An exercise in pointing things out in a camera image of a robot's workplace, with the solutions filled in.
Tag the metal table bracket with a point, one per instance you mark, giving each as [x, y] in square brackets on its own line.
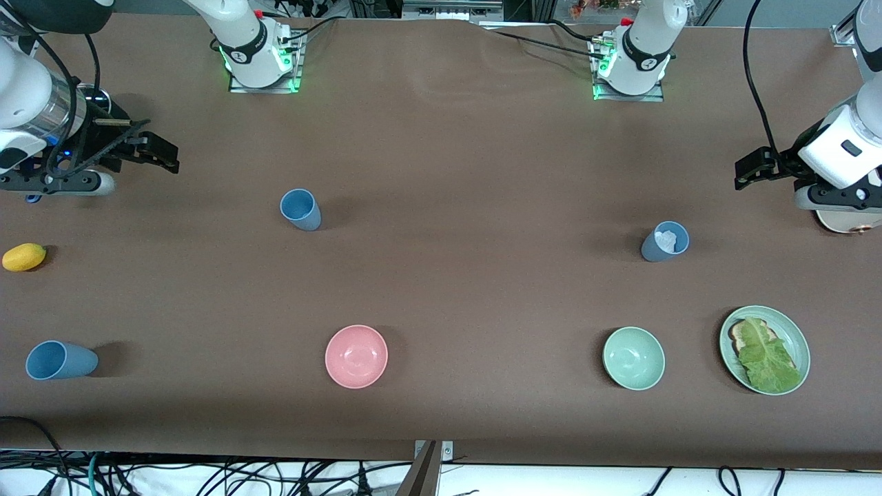
[448, 450]

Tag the blue cup with paper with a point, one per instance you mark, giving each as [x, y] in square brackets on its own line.
[654, 251]

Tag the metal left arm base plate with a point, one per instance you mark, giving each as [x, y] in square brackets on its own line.
[630, 98]

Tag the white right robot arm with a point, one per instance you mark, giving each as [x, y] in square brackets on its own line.
[21, 83]

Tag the toast slice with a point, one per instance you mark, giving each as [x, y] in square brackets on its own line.
[738, 335]

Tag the green bowl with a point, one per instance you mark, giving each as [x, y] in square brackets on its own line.
[634, 358]

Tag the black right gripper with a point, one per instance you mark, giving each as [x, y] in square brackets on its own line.
[110, 136]

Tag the cream toaster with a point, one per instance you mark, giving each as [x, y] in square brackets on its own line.
[844, 222]

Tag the yellow lemon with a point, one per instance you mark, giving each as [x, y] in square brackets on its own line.
[24, 257]

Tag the pink bowl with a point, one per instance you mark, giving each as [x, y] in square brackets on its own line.
[356, 356]

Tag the crumpled white paper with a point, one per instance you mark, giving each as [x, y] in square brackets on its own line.
[666, 240]

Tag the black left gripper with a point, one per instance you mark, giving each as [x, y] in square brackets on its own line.
[786, 163]

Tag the green lettuce leaf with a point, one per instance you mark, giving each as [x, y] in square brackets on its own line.
[768, 358]

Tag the aluminium frame strut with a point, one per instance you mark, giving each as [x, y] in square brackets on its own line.
[839, 34]

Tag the brown table cover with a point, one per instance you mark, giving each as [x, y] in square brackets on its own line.
[441, 172]

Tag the grey table beam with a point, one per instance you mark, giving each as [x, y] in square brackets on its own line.
[424, 475]

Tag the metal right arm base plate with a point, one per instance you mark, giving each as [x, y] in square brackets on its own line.
[269, 89]

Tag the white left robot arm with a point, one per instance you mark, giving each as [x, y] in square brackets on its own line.
[844, 155]

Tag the green plate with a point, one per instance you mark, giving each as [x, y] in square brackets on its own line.
[796, 337]

